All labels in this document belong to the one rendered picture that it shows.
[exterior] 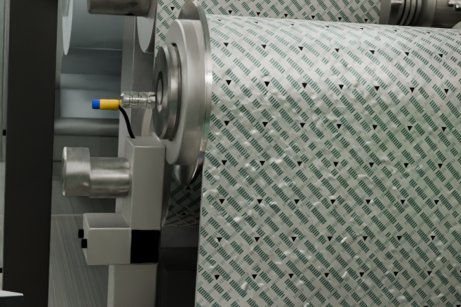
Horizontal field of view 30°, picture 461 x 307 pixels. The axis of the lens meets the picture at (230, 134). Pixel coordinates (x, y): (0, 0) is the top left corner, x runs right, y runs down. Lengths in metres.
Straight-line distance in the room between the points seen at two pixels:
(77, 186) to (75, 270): 0.67
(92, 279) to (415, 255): 0.71
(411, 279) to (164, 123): 0.23
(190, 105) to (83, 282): 0.72
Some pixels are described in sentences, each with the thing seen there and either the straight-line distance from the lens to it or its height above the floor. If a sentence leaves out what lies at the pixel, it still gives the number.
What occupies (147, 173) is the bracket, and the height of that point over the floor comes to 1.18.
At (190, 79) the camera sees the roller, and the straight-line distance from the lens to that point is 0.63.
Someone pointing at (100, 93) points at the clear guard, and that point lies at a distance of 1.66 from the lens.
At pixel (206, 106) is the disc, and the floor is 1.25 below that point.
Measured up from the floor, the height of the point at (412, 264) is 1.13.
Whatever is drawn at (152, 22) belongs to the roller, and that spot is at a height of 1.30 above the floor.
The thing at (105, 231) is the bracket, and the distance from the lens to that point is 0.71.
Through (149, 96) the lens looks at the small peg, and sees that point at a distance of 0.69.
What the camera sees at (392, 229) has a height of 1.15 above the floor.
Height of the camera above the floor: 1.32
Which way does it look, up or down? 9 degrees down
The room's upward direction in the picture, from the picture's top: 4 degrees clockwise
